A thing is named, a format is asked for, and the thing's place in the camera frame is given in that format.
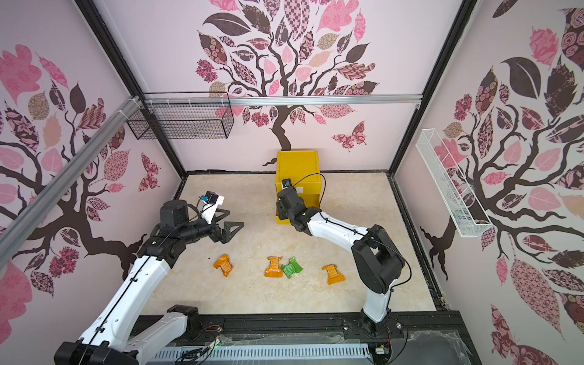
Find yellow plastic drawer cabinet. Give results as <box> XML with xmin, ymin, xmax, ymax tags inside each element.
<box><xmin>275</xmin><ymin>151</ymin><xmax>322</xmax><ymax>207</ymax></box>

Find black wire basket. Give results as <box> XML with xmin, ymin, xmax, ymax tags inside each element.
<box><xmin>126</xmin><ymin>91</ymin><xmax>235</xmax><ymax>140</ymax></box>

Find aluminium rail left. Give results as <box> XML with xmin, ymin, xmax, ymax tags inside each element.
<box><xmin>1</xmin><ymin>96</ymin><xmax>141</xmax><ymax>266</ymax></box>

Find white wire shelf basket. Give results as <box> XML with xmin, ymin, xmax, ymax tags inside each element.
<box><xmin>415</xmin><ymin>129</ymin><xmax>494</xmax><ymax>238</ymax></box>

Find orange cookie packet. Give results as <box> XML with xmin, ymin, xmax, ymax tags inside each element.
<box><xmin>322</xmin><ymin>264</ymin><xmax>346</xmax><ymax>285</ymax></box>
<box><xmin>264</xmin><ymin>256</ymin><xmax>284</xmax><ymax>278</ymax></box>
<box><xmin>213</xmin><ymin>254</ymin><xmax>234</xmax><ymax>277</ymax></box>

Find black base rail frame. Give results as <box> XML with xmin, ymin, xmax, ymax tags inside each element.
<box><xmin>163</xmin><ymin>311</ymin><xmax>481</xmax><ymax>364</ymax></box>

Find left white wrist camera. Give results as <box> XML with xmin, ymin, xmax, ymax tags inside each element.
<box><xmin>200</xmin><ymin>191</ymin><xmax>224</xmax><ymax>224</ymax></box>

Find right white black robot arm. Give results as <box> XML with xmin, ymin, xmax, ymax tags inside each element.
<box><xmin>276</xmin><ymin>187</ymin><xmax>410</xmax><ymax>332</ymax></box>

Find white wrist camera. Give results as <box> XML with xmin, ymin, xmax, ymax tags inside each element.
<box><xmin>281</xmin><ymin>179</ymin><xmax>292</xmax><ymax>189</ymax></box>
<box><xmin>200</xmin><ymin>191</ymin><xmax>224</xmax><ymax>224</ymax></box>

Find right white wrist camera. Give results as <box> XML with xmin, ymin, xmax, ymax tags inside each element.
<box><xmin>281</xmin><ymin>179</ymin><xmax>292</xmax><ymax>189</ymax></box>

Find white slotted cable duct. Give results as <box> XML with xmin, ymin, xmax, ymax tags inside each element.
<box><xmin>149</xmin><ymin>344</ymin><xmax>371</xmax><ymax>364</ymax></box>

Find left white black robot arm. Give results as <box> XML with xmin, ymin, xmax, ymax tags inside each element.
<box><xmin>54</xmin><ymin>192</ymin><xmax>244</xmax><ymax>364</ymax></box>

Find green cookie packet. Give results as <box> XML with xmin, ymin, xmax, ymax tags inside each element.
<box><xmin>281</xmin><ymin>257</ymin><xmax>304</xmax><ymax>279</ymax></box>

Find aluminium rail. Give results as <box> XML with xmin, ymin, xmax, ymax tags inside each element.
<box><xmin>1</xmin><ymin>96</ymin><xmax>141</xmax><ymax>266</ymax></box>
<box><xmin>144</xmin><ymin>94</ymin><xmax>423</xmax><ymax>106</ymax></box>

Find aluminium rail back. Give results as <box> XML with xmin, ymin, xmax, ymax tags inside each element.
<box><xmin>144</xmin><ymin>94</ymin><xmax>423</xmax><ymax>106</ymax></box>

